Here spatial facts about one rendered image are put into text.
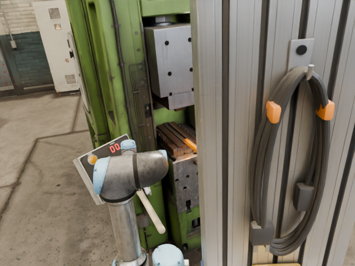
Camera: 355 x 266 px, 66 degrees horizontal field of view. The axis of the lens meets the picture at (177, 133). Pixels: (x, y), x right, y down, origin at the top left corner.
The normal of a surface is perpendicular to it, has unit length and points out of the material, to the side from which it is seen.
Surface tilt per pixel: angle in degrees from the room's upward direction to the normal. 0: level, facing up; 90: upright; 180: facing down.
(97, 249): 0
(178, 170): 90
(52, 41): 90
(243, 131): 90
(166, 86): 90
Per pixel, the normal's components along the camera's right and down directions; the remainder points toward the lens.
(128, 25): 0.43, 0.36
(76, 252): -0.07, -0.90
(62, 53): 0.22, 0.41
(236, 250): -0.01, 0.44
